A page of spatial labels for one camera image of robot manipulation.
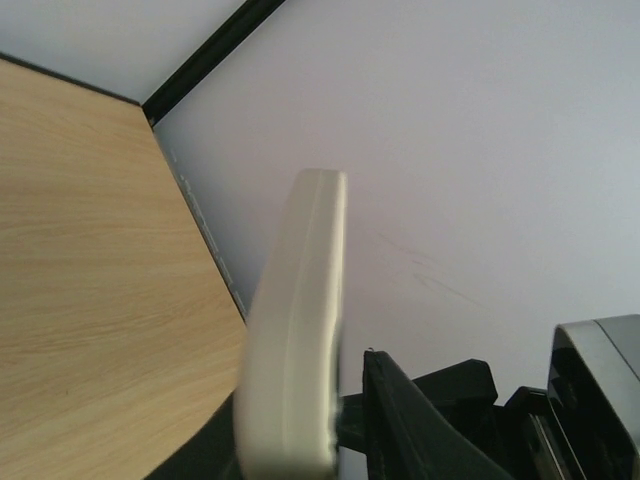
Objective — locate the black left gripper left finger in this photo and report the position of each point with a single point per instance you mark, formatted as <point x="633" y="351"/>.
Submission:
<point x="209" y="454"/>

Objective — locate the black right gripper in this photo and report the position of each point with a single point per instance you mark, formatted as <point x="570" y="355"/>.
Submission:
<point x="465" y="395"/>

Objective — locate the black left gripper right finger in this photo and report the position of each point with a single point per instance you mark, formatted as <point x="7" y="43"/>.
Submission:
<point x="406" y="437"/>

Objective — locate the white phone case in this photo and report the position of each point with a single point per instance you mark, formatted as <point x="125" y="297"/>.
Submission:
<point x="286" y="403"/>

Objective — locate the black enclosure frame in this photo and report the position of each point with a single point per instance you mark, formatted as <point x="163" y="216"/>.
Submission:
<point x="232" y="33"/>

